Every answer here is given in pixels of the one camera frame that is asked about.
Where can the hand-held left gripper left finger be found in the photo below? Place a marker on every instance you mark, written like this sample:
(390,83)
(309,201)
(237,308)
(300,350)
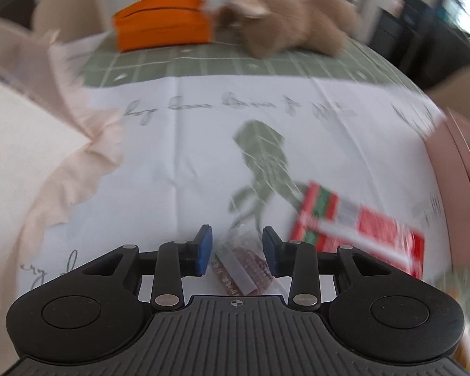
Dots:
(203,250)

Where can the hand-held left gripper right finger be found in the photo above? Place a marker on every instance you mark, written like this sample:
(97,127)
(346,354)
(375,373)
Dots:
(270,250)

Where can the clear brown snack packet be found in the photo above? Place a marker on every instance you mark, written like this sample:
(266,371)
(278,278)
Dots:
(243,266)

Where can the long red snack packet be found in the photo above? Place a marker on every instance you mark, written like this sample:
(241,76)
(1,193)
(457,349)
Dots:
(376,227)

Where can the pink cardboard box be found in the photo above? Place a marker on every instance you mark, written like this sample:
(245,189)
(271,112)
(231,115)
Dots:
(454,188)

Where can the white printed paper sheet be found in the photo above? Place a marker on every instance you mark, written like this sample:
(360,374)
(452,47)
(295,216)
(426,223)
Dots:
(180,145)

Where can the pink ruffled cushion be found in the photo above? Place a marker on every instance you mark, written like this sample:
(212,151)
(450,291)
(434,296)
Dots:
(23,145)

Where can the brown teddy bear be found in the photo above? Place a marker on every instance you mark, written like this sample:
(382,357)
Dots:
(297,19)

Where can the black cabinet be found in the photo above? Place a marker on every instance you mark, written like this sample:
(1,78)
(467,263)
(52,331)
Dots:
(415,47)

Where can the beige chair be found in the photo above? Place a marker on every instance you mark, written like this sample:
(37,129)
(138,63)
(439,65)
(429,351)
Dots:
(462,86)
(70,11)
(8,43)

